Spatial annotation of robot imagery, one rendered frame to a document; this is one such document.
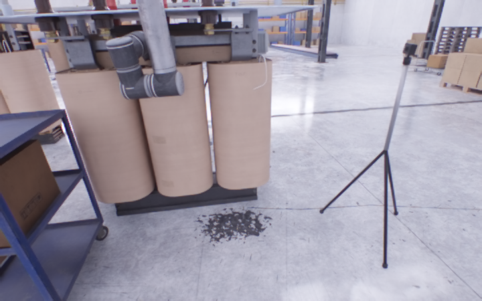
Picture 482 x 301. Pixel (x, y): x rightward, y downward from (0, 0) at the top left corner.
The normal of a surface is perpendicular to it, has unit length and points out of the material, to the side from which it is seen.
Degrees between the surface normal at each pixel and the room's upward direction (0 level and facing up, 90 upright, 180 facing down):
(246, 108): 90
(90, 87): 90
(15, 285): 0
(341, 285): 0
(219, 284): 0
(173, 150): 90
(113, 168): 90
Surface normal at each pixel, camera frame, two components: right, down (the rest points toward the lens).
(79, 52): 0.15, 0.43
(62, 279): -0.03, -0.90
